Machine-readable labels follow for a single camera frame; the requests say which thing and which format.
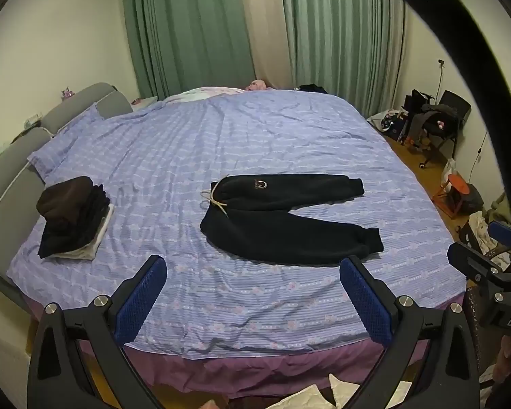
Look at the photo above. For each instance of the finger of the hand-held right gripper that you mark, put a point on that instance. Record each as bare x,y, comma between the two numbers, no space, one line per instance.
468,257
502,235

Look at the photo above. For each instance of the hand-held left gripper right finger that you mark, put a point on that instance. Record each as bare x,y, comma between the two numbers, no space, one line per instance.
366,302

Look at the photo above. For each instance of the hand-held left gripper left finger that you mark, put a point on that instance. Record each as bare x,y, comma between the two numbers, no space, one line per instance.
142,298

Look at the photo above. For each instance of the black pants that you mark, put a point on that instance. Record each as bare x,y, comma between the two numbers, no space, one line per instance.
281,234

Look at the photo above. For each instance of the person's right hand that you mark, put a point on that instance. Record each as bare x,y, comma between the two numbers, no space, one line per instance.
506,362

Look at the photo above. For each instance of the white cloth pile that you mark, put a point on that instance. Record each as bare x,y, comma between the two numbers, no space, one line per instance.
485,230

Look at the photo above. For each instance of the orange stool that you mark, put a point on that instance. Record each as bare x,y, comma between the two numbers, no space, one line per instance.
455,187

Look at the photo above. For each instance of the white folded garment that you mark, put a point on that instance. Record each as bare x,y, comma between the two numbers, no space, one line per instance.
94,245

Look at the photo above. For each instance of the white plastic bag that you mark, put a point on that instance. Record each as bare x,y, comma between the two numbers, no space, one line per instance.
448,170

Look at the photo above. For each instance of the black folded clothes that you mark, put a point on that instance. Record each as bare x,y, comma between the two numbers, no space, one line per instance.
83,221

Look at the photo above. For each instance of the white paper sheets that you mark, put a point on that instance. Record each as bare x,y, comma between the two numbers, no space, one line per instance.
306,396

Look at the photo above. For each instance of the purple bed skirt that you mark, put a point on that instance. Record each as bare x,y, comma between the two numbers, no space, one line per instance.
238,375

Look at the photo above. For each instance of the brown folded garment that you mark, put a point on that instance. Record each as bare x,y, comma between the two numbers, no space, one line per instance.
61,198

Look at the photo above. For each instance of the grey jacket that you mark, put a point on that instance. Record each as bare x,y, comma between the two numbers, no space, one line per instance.
430,119

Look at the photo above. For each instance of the black chair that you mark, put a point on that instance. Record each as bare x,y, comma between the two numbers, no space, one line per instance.
453,106

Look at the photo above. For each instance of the white printed bag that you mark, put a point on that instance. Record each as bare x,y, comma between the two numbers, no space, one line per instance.
385,121

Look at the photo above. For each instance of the blue striped bedsheet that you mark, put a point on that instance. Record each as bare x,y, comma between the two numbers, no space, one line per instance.
196,145

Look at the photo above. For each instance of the blue striped pillow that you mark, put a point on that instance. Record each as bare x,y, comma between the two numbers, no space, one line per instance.
68,145

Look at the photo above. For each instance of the grey padded headboard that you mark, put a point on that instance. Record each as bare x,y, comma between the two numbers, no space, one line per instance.
8,170

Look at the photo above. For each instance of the white pink blanket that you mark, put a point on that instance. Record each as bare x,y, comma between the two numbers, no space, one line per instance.
208,93

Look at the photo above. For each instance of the small purple toy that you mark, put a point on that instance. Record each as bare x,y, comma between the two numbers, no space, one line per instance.
68,92

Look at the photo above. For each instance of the small black cloth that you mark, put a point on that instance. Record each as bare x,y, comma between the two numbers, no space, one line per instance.
313,88

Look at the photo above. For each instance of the pink plush toy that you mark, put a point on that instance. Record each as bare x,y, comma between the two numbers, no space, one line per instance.
256,85

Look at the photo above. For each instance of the green curtain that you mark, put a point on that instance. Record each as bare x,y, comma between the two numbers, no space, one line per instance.
345,30
187,30

